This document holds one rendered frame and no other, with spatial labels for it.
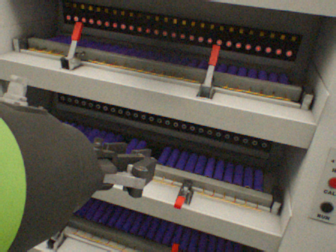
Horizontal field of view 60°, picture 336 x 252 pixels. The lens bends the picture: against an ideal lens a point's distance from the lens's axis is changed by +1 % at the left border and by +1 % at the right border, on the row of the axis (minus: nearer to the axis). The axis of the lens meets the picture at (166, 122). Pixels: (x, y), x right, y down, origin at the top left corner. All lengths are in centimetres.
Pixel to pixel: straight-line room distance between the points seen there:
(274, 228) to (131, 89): 35
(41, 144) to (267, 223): 47
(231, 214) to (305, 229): 12
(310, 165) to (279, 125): 8
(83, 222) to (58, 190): 59
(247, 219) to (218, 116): 20
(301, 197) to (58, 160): 43
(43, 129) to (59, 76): 42
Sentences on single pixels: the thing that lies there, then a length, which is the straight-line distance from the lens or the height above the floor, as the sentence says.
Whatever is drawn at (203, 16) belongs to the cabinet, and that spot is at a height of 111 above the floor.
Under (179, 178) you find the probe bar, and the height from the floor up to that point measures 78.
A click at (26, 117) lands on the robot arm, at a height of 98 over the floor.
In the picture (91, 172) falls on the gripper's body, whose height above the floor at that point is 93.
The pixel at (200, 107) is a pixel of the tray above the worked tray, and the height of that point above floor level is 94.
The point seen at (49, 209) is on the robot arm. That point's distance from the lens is 17.
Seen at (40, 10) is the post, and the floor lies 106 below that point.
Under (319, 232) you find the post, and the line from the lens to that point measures 57.
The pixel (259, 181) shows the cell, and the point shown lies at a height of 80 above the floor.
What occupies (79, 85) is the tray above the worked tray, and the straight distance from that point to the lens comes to 57.
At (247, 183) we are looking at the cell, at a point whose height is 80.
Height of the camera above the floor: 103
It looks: 14 degrees down
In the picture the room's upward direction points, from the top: 10 degrees clockwise
